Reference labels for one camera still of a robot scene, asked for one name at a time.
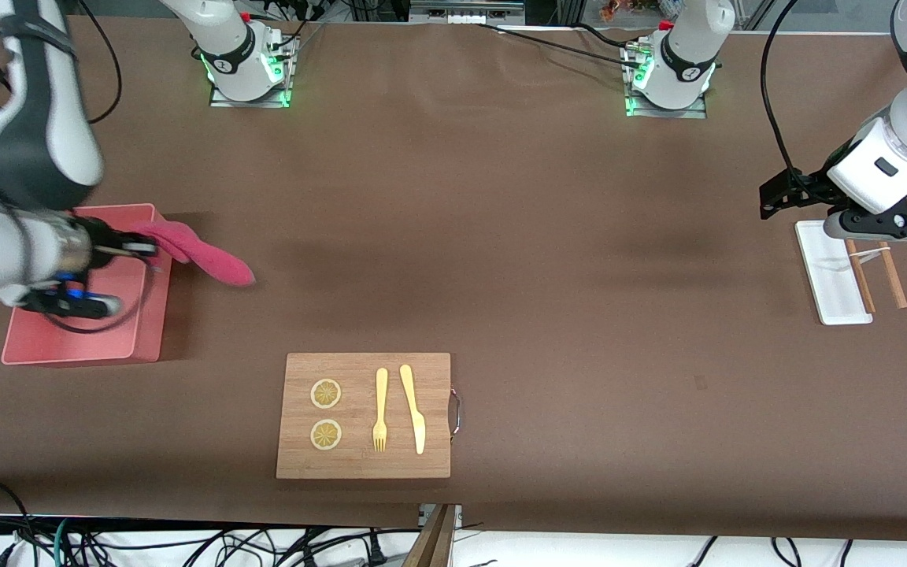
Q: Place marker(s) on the yellow plastic fork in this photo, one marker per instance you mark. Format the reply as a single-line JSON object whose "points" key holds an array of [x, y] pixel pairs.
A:
{"points": [[381, 394]]}

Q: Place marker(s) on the pink plastic bin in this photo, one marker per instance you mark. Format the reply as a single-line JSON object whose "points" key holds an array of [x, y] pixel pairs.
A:
{"points": [[146, 323]]}

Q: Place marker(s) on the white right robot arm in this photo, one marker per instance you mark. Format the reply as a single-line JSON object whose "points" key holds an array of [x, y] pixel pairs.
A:
{"points": [[36, 142]]}

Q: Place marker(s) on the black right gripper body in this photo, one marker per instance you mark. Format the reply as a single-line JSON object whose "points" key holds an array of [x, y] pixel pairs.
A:
{"points": [[99, 241]]}

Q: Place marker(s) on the red pink cloth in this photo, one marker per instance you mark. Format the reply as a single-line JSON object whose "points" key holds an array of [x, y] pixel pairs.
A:
{"points": [[209, 260]]}

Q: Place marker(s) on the white elastic band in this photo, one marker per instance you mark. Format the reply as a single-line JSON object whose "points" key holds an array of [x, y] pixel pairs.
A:
{"points": [[872, 253]]}

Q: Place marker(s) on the brown wooden plank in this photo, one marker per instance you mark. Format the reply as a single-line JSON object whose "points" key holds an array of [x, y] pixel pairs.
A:
{"points": [[431, 543]]}

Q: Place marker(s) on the white rectangular tray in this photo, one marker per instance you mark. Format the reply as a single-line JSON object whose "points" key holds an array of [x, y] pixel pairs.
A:
{"points": [[827, 291]]}

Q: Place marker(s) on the lemon slice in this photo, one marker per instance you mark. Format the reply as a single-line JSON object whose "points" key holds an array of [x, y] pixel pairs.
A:
{"points": [[326, 394], [326, 435]]}

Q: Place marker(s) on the yellow plastic knife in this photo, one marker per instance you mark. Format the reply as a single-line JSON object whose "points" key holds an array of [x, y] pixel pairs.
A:
{"points": [[416, 417]]}

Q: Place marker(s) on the wooden cutting board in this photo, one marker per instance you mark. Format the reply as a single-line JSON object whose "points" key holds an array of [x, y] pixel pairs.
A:
{"points": [[363, 465]]}

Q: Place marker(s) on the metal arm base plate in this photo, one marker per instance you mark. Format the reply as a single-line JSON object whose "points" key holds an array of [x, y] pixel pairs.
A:
{"points": [[638, 113], [221, 101]]}

